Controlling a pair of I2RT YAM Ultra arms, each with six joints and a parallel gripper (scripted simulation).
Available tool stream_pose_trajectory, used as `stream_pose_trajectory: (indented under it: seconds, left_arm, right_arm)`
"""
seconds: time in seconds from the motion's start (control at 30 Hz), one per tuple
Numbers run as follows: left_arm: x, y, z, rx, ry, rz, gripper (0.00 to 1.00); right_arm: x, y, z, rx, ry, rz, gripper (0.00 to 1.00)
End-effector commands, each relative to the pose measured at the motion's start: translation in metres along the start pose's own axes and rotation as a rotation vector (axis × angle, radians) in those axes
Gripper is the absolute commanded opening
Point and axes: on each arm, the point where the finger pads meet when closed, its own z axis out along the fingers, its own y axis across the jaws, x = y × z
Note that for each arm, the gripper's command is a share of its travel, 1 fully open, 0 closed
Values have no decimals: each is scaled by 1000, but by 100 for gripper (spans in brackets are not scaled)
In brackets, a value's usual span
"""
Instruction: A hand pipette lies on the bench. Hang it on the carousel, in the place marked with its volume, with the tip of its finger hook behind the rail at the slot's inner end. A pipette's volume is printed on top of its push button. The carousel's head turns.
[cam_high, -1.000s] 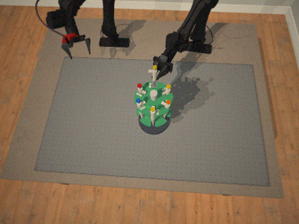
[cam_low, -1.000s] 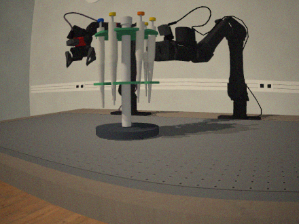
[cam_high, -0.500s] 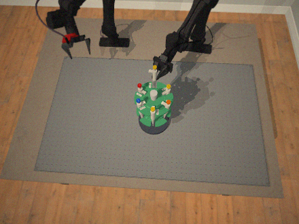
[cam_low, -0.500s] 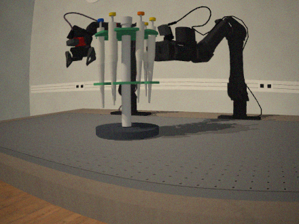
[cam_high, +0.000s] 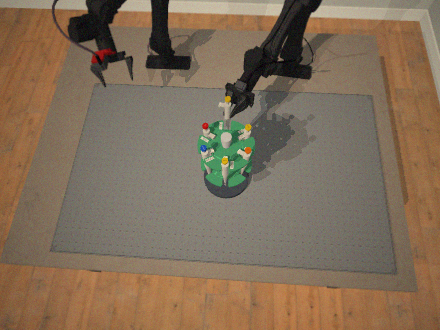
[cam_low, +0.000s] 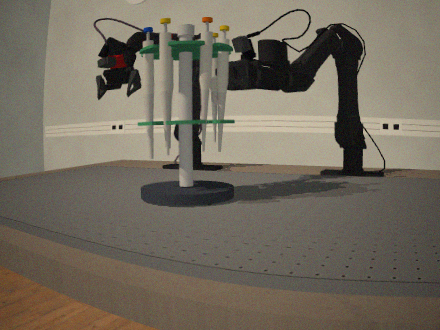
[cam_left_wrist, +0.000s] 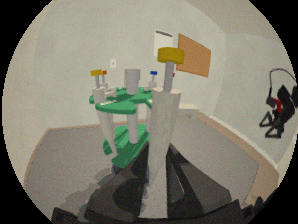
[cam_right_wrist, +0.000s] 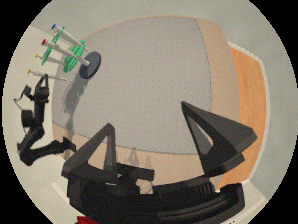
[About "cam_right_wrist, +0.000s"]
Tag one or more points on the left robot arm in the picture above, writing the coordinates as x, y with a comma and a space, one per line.
34, 135

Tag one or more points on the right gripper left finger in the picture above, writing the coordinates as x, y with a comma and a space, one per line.
78, 164

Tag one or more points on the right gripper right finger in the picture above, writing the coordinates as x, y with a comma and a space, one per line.
229, 137

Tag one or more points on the white pipette with blue button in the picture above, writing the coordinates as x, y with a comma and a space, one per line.
68, 36

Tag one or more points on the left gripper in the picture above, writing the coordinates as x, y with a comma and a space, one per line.
44, 91

